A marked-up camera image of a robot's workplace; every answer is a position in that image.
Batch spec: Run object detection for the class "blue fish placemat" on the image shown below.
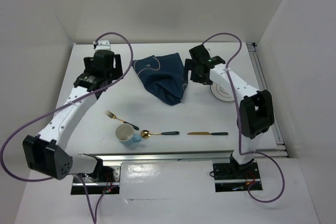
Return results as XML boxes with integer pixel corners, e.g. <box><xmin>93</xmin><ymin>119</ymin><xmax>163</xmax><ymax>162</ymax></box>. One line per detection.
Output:
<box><xmin>132</xmin><ymin>53</ymin><xmax>188</xmax><ymax>106</ymax></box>

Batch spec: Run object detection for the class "white plate with green rim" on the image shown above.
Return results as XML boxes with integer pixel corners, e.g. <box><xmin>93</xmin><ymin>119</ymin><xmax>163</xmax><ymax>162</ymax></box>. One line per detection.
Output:
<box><xmin>210</xmin><ymin>83</ymin><xmax>234</xmax><ymax>102</ymax></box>

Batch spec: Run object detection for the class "gold fork green handle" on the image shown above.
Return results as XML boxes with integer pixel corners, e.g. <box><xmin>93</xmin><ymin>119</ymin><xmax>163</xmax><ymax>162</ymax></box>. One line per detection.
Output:
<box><xmin>105</xmin><ymin>110</ymin><xmax>139</xmax><ymax>130</ymax></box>

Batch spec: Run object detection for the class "gold knife green handle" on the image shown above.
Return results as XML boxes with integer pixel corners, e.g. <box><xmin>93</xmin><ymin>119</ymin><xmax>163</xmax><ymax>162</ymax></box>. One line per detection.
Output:
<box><xmin>187</xmin><ymin>132</ymin><xmax>229</xmax><ymax>136</ymax></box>

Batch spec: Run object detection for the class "blue mug white inside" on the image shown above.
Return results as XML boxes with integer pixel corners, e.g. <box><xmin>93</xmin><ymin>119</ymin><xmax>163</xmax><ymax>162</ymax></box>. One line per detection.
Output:
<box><xmin>115</xmin><ymin>124</ymin><xmax>142</xmax><ymax>150</ymax></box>

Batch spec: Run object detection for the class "gold spoon green handle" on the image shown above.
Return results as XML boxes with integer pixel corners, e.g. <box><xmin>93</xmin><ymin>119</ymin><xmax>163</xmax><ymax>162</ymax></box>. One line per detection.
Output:
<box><xmin>140</xmin><ymin>130</ymin><xmax>180</xmax><ymax>139</ymax></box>

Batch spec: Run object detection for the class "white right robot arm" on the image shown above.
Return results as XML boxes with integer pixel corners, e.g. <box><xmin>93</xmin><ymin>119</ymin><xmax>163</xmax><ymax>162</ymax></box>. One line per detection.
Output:
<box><xmin>184</xmin><ymin>45</ymin><xmax>275</xmax><ymax>178</ymax></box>

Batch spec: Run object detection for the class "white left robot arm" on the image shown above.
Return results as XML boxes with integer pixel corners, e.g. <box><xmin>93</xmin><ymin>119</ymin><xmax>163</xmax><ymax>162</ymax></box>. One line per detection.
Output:
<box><xmin>23</xmin><ymin>40</ymin><xmax>122</xmax><ymax>182</ymax></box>

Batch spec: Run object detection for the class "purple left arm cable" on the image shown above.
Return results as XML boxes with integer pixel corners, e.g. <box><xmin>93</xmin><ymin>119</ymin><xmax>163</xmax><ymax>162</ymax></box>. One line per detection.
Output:
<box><xmin>0</xmin><ymin>32</ymin><xmax>136</xmax><ymax>224</ymax></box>

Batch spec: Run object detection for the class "aluminium front rail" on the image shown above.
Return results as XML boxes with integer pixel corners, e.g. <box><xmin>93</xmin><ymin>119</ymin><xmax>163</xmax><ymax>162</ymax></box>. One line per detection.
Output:
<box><xmin>78</xmin><ymin>150</ymin><xmax>289</xmax><ymax>162</ymax></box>

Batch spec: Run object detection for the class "aluminium rail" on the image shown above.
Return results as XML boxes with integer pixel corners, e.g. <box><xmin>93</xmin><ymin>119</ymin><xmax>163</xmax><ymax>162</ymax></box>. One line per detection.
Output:
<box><xmin>246</xmin><ymin>41</ymin><xmax>289</xmax><ymax>154</ymax></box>
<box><xmin>78</xmin><ymin>150</ymin><xmax>289</xmax><ymax>162</ymax></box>

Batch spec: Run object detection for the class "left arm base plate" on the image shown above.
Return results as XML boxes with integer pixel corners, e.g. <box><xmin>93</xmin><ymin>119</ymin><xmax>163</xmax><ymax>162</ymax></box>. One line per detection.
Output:
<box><xmin>80</xmin><ymin>162</ymin><xmax>121</xmax><ymax>195</ymax></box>

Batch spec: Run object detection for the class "aluminium right side rail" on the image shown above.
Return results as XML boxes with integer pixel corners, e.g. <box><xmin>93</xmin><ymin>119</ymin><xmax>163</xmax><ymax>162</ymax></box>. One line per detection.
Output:
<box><xmin>246</xmin><ymin>41</ymin><xmax>289</xmax><ymax>154</ymax></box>

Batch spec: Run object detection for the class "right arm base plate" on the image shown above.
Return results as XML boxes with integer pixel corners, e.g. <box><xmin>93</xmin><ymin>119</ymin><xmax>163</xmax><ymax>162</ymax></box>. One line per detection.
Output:
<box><xmin>209</xmin><ymin>162</ymin><xmax>263</xmax><ymax>193</ymax></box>

